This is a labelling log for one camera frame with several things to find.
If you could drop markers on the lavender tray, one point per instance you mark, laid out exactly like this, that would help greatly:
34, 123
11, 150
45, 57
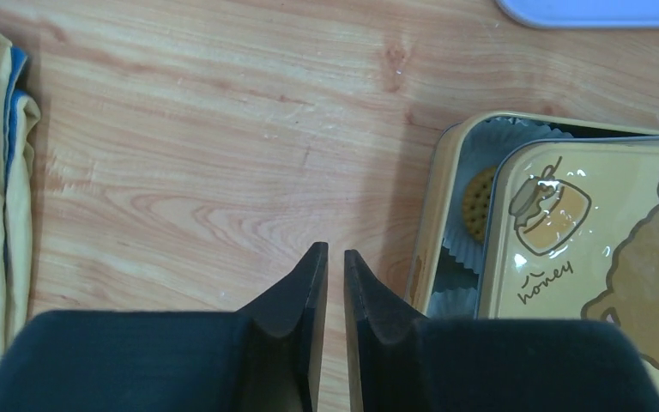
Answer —
579, 14

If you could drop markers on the white paper cupcake liner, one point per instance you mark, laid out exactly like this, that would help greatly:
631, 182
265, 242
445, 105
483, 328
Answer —
484, 146
453, 303

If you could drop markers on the silver tin lid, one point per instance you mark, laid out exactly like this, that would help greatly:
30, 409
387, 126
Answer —
573, 232

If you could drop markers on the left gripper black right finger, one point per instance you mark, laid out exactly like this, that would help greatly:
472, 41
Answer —
401, 360

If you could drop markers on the gold cookie tin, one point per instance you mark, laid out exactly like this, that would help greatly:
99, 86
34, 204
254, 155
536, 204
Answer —
433, 268

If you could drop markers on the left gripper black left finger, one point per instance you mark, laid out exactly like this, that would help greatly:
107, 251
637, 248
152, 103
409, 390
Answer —
266, 356

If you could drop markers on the orange cookie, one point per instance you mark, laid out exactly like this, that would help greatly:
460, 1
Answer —
476, 203

